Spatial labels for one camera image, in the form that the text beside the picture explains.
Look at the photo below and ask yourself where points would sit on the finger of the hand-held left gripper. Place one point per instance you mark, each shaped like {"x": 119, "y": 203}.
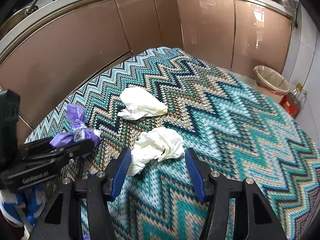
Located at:
{"x": 32, "y": 175}
{"x": 80, "y": 147}

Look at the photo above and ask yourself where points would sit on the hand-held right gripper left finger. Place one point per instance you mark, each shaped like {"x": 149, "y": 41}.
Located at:
{"x": 120, "y": 172}

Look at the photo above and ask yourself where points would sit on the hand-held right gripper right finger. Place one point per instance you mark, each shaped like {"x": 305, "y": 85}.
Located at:
{"x": 197, "y": 177}

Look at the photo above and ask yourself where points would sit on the knotted purple plastic bag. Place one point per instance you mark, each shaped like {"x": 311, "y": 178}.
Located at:
{"x": 75, "y": 120}

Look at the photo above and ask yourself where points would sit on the white tissue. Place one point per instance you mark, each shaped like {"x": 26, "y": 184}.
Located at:
{"x": 140, "y": 103}
{"x": 160, "y": 142}

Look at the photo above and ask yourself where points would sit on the zigzag knitted blanket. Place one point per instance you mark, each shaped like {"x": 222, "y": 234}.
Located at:
{"x": 212, "y": 130}

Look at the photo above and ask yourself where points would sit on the cooking oil bottle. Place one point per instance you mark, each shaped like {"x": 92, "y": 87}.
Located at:
{"x": 292, "y": 102}

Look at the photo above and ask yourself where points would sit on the beige lined waste basket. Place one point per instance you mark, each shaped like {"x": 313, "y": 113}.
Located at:
{"x": 271, "y": 80}

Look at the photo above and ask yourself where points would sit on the brown kitchen base cabinet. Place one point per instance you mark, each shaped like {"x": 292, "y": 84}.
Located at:
{"x": 205, "y": 30}

